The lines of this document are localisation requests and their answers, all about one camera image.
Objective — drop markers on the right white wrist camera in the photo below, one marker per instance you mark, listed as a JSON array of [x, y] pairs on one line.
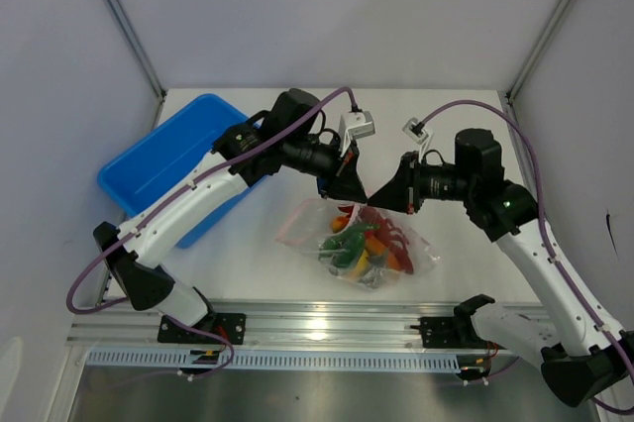
[[419, 134]]

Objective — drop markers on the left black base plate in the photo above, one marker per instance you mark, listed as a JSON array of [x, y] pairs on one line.
[[228, 326]]

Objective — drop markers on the clear pink-dotted zip bag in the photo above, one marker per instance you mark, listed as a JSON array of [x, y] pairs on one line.
[[308, 227]]

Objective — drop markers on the toy steak slice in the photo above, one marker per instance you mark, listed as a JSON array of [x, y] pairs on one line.
[[380, 253]]

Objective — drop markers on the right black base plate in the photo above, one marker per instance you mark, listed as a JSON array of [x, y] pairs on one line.
[[450, 333]]

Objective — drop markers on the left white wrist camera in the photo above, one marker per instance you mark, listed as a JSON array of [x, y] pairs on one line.
[[355, 126]]

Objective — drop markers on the green toy cucumber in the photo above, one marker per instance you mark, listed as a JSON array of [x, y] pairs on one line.
[[342, 253]]

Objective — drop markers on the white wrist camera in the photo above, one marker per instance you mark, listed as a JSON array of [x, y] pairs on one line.
[[355, 126], [419, 134]]

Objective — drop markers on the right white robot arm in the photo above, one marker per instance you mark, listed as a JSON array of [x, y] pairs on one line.
[[588, 350]]

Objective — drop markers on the blue plastic bin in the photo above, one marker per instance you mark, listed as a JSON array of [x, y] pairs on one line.
[[154, 165]]

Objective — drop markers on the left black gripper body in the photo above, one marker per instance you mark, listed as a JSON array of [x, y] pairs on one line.
[[310, 157]]

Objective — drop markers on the white slotted cable duct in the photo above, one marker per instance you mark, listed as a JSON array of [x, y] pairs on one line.
[[260, 359]]

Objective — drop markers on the aluminium mounting rail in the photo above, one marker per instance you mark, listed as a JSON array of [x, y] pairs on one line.
[[354, 326]]

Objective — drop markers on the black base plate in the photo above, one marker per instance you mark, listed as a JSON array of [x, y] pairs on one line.
[[450, 333], [228, 326]]

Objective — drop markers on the yellow toy mango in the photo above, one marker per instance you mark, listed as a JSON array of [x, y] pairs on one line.
[[360, 268]]

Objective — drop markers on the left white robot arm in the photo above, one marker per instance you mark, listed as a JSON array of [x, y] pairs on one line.
[[239, 159]]

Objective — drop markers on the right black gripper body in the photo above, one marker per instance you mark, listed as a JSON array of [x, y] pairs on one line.
[[438, 182]]

